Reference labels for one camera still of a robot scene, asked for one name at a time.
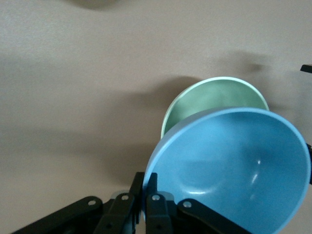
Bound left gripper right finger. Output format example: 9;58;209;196
145;172;253;234

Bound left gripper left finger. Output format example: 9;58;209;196
12;172;146;234

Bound green bowl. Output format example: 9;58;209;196
161;77;270;139

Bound blue bowl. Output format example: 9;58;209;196
142;107;312;234

